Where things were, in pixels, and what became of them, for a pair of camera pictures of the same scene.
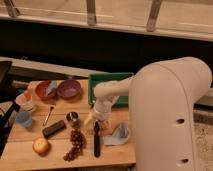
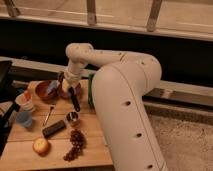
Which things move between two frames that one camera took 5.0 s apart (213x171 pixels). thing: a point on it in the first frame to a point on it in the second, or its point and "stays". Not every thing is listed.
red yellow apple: [40, 145] stays
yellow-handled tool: [50, 110] stays
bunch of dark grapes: [78, 141] stays
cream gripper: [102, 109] to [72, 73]
